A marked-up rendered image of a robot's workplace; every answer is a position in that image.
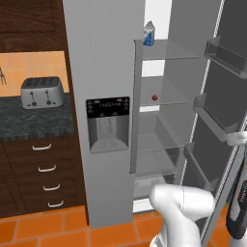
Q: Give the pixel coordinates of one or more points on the glass fridge shelf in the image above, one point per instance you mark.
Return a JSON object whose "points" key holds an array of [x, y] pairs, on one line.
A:
{"points": [[154, 138], [170, 95], [167, 49]]}

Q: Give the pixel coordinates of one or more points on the dark wood drawer front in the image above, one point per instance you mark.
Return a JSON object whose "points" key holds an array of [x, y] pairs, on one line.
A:
{"points": [[74, 202], [61, 148], [67, 167], [70, 186]]}

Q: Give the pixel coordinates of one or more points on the dark wood wall cupboard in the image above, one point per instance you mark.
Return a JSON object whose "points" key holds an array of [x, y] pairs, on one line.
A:
{"points": [[32, 22]]}

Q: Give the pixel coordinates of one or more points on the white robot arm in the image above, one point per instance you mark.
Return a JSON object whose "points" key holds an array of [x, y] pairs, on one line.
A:
{"points": [[180, 209]]}

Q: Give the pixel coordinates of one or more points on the grey fridge body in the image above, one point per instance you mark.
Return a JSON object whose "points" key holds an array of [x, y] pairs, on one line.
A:
{"points": [[160, 13]]}

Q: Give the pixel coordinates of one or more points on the clear fridge crisper drawer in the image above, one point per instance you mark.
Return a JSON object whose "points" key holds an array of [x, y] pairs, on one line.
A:
{"points": [[151, 173]]}

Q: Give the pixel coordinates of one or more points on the silver four-slot toaster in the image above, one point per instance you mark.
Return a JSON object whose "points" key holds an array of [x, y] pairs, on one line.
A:
{"points": [[41, 93]]}

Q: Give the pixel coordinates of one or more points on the clear fridge door bin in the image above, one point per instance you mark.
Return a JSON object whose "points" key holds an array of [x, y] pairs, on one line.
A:
{"points": [[212, 117], [199, 167], [225, 58]]}

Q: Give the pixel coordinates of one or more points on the grey fridge door with bins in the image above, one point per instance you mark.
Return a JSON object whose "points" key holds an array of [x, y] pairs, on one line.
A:
{"points": [[225, 87]]}

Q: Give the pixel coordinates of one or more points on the red strawberry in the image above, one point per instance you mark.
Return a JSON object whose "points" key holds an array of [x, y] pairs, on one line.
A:
{"points": [[154, 97]]}

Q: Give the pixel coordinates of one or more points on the blue and white milk carton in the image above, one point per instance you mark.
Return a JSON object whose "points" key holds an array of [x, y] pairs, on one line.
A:
{"points": [[148, 33]]}

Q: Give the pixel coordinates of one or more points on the dark wood cupboard door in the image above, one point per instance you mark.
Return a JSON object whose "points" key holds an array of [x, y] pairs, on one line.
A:
{"points": [[8, 186]]}

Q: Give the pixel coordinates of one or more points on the grey fridge door with dispenser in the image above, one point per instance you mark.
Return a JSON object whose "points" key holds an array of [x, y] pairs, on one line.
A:
{"points": [[103, 58]]}

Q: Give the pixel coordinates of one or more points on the dark hanging kitchen tool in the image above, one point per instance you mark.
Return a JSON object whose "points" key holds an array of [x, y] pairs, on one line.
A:
{"points": [[2, 77]]}

